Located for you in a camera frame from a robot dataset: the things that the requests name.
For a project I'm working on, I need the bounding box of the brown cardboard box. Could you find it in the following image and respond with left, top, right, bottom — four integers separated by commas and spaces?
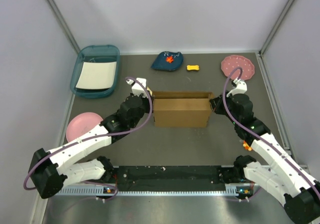
152, 91, 214, 128

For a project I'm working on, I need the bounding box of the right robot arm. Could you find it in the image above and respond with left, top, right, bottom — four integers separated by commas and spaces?
210, 94, 320, 223

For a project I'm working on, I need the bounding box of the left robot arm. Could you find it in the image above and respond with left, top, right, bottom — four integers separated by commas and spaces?
23, 91, 153, 199

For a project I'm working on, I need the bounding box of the pink dotted plate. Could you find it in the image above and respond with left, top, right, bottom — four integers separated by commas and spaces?
220, 55, 256, 82

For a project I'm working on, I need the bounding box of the yellow bone sponge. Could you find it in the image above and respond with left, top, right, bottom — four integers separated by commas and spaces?
186, 65, 200, 71

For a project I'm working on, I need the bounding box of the orange yellow flower charm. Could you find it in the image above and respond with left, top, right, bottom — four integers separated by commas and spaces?
243, 141, 252, 151

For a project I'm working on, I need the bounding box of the dark blue fish dish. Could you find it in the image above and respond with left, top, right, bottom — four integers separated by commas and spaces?
151, 51, 184, 71

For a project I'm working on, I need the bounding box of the teal plastic bin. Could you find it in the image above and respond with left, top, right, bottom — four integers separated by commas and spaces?
70, 45, 120, 99

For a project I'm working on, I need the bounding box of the white paper sheet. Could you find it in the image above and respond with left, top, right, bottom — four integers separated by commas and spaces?
75, 62, 117, 90

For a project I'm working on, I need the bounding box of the plain pink plate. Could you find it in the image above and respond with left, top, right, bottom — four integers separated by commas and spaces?
65, 112, 103, 142

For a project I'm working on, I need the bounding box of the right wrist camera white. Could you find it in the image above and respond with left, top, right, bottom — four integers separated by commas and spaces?
226, 78, 248, 97

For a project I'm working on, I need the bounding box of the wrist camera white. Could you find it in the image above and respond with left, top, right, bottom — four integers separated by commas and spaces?
226, 78, 248, 97
126, 78, 148, 98

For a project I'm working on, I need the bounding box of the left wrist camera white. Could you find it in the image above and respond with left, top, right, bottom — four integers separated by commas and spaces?
126, 78, 148, 98

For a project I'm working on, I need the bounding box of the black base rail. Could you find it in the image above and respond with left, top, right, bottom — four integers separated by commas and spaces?
84, 165, 266, 192

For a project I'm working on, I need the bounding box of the aluminium frame profile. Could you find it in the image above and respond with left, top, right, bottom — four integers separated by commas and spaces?
39, 165, 313, 197

